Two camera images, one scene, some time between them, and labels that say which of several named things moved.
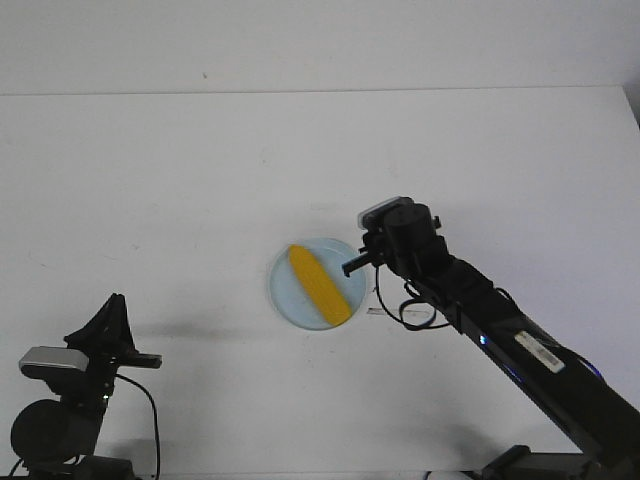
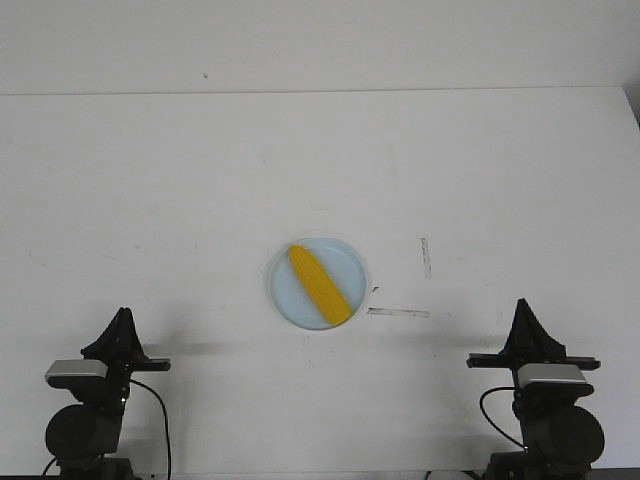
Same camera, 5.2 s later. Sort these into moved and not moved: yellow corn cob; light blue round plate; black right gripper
Moved: black right gripper
Not moved: yellow corn cob; light blue round plate
